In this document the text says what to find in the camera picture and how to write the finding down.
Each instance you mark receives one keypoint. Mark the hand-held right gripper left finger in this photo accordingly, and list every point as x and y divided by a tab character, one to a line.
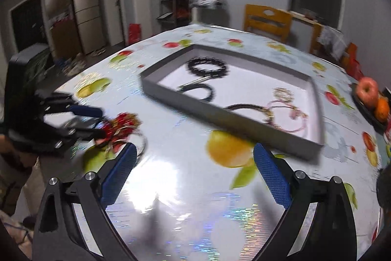
117	175

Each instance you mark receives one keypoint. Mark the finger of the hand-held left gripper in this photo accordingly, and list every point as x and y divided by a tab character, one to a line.
87	111
88	132

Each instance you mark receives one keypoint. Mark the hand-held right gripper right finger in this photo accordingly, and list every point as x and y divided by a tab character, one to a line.
272	175

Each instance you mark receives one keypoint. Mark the thin silver bangle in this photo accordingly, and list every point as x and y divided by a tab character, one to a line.
139	144

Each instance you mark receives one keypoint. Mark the shallow grey cardboard box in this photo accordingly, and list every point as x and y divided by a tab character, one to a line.
244	89

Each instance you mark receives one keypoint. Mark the white pearl strand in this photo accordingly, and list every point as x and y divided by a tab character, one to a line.
195	82

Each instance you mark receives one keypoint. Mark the fruit print tablecloth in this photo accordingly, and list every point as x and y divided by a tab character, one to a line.
183	187

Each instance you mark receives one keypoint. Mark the dark door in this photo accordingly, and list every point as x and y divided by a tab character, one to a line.
27	24

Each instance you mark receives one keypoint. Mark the person's trouser leg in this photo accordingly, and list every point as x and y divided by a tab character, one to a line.
21	187

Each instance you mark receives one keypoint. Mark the red carton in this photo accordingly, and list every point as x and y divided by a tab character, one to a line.
134	34

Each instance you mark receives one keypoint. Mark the silver refrigerator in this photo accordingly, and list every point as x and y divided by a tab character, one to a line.
87	16

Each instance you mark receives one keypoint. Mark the dark fruit plate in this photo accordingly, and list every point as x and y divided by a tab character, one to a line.
363	112

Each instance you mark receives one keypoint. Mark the black mug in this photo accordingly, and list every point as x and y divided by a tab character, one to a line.
385	187

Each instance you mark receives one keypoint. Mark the red apple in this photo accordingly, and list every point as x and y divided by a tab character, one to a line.
366	92

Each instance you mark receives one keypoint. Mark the orange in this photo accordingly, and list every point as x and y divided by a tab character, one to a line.
383	109

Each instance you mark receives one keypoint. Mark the metal storage shelf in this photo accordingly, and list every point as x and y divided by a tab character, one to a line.
171	4

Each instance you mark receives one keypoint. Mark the red bag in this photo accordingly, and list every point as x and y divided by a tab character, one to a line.
352	62

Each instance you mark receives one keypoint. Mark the grey checked bag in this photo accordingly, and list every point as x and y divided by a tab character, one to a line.
331	40

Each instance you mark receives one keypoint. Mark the wooden chair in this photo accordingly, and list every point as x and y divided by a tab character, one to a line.
259	25

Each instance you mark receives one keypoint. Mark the wooden side table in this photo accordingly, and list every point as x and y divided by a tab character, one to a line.
308	28

